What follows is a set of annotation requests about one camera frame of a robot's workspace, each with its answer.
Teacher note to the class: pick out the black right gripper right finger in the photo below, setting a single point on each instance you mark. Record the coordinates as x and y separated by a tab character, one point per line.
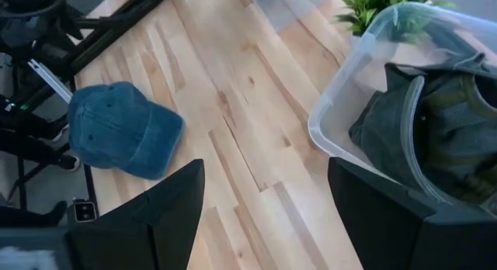
372	219

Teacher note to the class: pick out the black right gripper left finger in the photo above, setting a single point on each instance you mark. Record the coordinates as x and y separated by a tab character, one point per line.
155	227

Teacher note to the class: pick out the blue denim cap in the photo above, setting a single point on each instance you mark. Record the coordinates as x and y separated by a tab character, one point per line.
116	126

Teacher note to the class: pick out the dark green cap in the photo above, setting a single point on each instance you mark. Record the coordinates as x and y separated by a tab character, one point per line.
446	138

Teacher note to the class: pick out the small black box device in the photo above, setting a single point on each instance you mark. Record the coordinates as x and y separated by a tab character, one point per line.
84	211

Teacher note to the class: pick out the clear plastic bin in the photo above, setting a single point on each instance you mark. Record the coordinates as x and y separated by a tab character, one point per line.
349	91

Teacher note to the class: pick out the green potted plant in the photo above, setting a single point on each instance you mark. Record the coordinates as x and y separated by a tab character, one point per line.
372	6

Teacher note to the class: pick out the black office chair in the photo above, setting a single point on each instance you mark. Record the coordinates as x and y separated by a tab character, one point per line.
35	33

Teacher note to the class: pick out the silver frame end bar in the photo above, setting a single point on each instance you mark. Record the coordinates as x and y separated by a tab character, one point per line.
50	80

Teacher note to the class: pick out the black aluminium table frame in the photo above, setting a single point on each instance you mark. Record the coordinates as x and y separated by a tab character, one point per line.
124	27

